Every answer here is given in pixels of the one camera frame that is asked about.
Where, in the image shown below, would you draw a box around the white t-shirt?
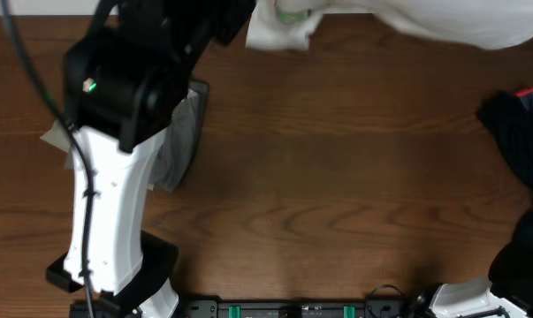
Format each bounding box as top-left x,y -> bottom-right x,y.
246,0 -> 533,50

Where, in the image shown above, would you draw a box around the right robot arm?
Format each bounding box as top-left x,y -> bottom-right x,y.
418,241 -> 533,318

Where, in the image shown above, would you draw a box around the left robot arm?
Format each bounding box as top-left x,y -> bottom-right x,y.
46,0 -> 255,317

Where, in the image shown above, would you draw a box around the grey folded shorts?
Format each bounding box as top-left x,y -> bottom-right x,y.
148,79 -> 209,193

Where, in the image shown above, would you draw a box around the beige folded garment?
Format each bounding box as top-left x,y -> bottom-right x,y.
40,120 -> 73,170

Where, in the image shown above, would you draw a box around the black garment with red trim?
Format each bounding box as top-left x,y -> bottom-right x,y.
476,88 -> 533,249

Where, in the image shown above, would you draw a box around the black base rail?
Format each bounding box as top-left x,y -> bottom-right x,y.
95,294 -> 432,318

